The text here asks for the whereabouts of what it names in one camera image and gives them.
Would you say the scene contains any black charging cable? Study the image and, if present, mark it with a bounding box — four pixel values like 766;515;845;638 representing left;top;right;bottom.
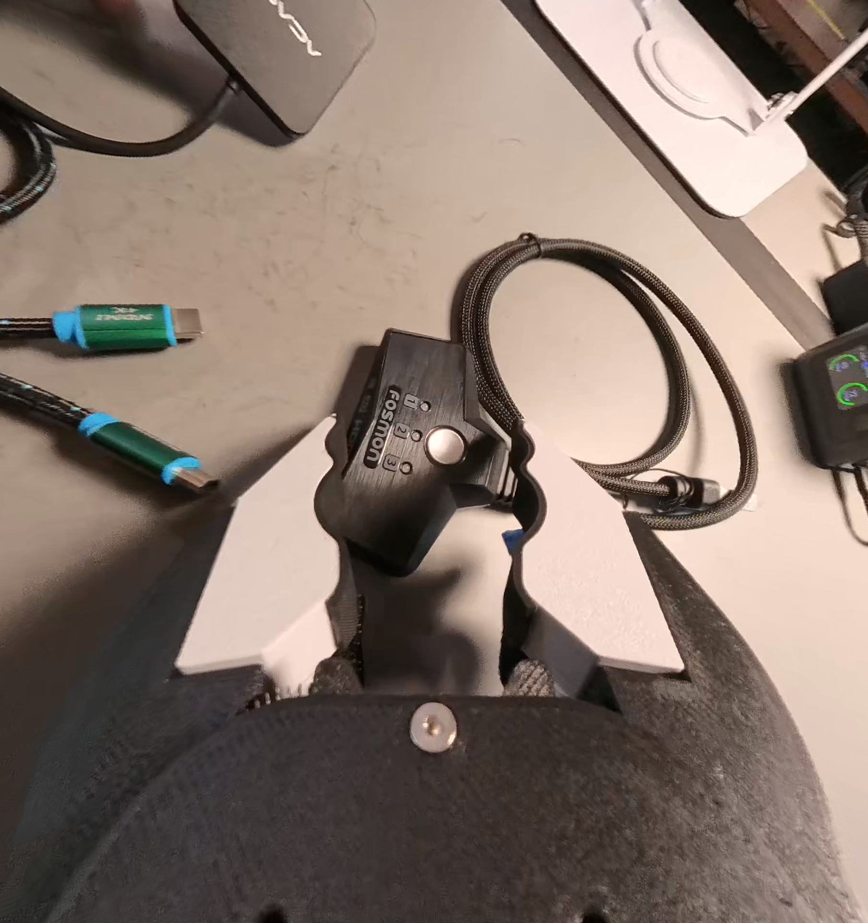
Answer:
831;461;868;547

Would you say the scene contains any black adapter cable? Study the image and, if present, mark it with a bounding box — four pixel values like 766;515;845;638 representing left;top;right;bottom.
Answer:
823;216;868;275

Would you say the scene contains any black power adapter brick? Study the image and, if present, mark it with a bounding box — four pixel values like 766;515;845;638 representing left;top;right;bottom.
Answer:
823;256;868;334

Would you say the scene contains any black hdmi switch box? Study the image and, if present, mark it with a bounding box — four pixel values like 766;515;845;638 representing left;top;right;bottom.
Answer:
340;328;514;578

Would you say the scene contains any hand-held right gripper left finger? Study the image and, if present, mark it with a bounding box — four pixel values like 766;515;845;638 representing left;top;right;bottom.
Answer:
173;414;364;693

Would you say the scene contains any black braided switch cable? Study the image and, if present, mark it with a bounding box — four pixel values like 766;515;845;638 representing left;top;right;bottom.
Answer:
456;232;759;535

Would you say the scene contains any black usb hub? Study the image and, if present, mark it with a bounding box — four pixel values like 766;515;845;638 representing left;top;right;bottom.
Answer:
173;0;377;138

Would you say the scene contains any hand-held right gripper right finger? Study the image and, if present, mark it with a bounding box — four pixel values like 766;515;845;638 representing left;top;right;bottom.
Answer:
499;420;689;695

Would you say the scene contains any dark grey power bank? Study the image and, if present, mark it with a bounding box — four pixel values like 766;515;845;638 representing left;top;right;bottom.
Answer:
787;317;868;470

